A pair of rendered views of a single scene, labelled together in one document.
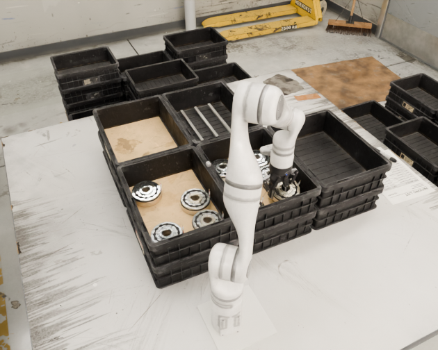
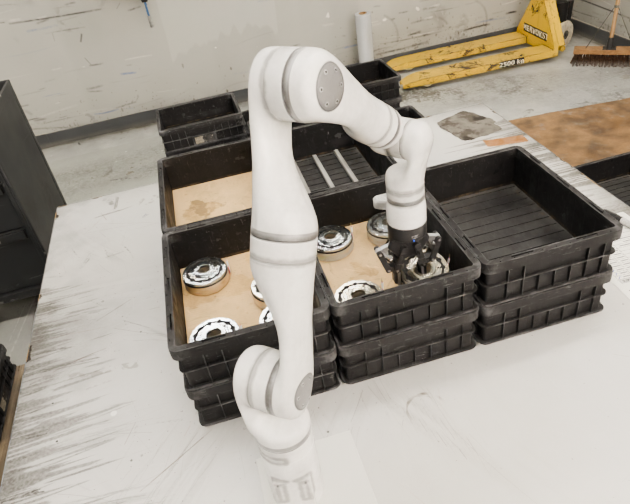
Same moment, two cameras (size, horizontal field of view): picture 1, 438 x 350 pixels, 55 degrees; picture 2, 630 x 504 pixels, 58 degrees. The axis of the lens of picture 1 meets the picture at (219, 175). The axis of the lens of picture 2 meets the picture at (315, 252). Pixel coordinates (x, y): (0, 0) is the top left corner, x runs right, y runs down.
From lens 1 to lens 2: 0.41 m
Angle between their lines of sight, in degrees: 13
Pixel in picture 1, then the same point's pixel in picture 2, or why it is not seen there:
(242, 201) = (272, 263)
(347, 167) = (546, 238)
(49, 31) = (179, 87)
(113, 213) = not seen: hidden behind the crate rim
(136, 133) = (220, 193)
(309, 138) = (486, 195)
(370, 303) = (570, 480)
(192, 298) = (253, 445)
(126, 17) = not seen: hidden behind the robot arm
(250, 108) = (271, 89)
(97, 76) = (213, 131)
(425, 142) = not seen: outside the picture
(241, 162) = (268, 193)
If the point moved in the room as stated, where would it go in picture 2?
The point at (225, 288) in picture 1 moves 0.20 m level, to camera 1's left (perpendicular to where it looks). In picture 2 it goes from (271, 427) to (150, 419)
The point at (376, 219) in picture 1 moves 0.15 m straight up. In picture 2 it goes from (601, 330) to (614, 275)
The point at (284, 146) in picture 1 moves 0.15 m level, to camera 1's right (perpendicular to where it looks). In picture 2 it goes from (401, 187) to (490, 185)
